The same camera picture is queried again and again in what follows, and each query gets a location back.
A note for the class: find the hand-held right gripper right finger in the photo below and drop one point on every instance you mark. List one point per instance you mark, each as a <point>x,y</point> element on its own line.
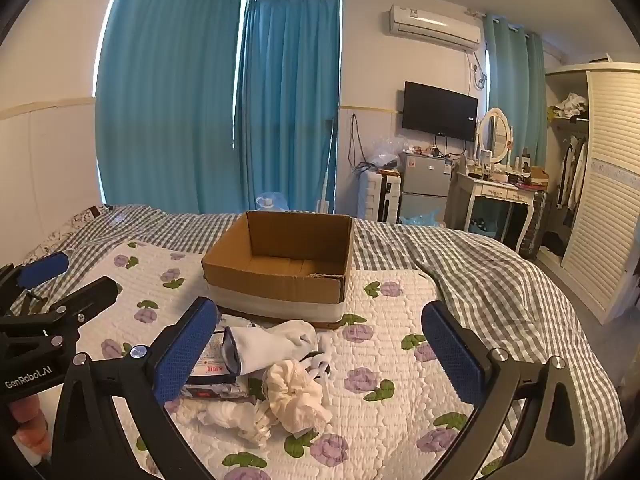
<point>452,355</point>

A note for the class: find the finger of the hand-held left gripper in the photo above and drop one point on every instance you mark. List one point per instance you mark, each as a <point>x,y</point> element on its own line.
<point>90,297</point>
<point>45,267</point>

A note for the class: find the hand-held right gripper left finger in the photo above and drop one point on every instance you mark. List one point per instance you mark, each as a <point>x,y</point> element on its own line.
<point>185,350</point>

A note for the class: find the white tissue packet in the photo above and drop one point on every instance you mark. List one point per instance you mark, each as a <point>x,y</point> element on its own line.
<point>212,360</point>

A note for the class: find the dark packet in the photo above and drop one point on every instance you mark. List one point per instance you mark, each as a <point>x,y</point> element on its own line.
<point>220,391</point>

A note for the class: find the white sock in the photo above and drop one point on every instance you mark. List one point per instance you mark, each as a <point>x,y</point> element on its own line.
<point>275,345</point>

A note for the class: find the cardboard box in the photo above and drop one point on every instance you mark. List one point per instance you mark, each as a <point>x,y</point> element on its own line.
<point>280,280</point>

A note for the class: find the small white lace cloth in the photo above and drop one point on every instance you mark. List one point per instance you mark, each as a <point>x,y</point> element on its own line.
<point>316,362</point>

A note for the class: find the person's left hand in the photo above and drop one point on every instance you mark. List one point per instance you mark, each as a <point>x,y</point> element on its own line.
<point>27,417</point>

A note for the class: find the black white printed cloth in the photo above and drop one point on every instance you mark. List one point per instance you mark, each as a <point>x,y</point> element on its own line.
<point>82,217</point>

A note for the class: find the grey checked bedsheet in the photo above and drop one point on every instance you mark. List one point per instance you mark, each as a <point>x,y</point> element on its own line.
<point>525,310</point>

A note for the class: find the floral quilted mat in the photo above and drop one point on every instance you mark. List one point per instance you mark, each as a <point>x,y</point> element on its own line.
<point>380,410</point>

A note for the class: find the blue plastic bag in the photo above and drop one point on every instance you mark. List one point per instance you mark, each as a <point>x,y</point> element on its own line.
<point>422,220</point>

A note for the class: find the dark checked suitcase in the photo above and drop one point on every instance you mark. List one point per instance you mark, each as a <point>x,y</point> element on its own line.
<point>537,220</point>

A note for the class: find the white dressing table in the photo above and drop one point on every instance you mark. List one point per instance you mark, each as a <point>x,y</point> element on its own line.
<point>487,190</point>

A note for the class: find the clear water bottle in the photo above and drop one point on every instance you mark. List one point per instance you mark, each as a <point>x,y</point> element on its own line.
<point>270,203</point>

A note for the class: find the grey small fridge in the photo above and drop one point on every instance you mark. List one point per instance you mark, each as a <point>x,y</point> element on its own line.
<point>425,180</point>

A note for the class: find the white suitcase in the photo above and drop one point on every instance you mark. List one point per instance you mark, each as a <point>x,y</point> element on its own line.
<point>372,195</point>

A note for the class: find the wide teal curtain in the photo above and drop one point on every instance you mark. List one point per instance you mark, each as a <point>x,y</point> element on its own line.
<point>165,110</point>

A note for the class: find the clear plastic bag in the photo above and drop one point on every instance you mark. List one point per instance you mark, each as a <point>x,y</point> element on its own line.
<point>382,152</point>

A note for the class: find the hanging clothes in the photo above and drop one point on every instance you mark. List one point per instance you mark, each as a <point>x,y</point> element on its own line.
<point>575,170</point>

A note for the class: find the white mop pole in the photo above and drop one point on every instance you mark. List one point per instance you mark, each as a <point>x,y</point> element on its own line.
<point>327,170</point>

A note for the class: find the white oval mirror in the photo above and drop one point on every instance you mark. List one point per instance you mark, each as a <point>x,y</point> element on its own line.
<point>495,132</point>

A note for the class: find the white louvred wardrobe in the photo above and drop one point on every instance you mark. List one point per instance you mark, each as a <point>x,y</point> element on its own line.
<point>610,185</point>

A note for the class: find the folded clothes pile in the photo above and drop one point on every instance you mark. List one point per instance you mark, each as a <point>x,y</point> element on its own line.
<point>572,105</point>

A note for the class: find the narrow teal curtain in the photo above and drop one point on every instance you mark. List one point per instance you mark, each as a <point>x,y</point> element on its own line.
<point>515,75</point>

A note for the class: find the white air conditioner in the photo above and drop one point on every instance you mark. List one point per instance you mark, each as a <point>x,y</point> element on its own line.
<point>430,25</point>

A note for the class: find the black wall television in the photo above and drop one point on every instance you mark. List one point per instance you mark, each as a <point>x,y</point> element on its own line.
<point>440,110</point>

